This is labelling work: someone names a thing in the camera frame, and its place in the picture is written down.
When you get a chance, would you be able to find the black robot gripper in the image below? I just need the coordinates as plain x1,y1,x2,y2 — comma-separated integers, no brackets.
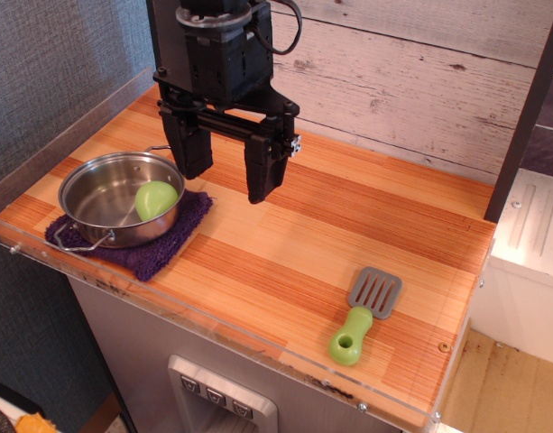
152,8,300,204

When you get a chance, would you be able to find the green toy pear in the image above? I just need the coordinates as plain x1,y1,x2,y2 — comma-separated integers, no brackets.
134,180,180,221

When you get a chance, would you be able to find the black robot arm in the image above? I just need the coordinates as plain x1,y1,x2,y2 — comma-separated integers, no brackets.
147,1,300,204

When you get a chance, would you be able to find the stainless steel pot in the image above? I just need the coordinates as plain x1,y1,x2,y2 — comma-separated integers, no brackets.
55,147,185,252

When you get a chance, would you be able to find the purple cloth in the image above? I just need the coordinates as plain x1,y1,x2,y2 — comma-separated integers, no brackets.
44,190,213,281

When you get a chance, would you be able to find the grey green toy spatula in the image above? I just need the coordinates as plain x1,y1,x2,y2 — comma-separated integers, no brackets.
327,266,403,366

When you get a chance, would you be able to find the grey toy fridge cabinet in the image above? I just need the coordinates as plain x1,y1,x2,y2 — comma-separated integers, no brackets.
69,278,396,432

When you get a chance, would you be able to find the clear acrylic table guard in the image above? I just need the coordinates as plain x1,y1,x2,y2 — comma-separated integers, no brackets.
0,67,494,432

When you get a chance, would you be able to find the white toy sink unit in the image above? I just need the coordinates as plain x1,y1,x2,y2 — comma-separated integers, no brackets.
469,170,553,363

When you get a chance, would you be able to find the orange yellow object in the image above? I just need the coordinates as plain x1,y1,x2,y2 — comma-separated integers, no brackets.
14,413,58,433

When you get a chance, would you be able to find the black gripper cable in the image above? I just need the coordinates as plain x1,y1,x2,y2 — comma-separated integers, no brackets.
244,0,303,56

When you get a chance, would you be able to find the dark vertical post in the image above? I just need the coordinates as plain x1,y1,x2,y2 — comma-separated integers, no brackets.
484,24,553,223

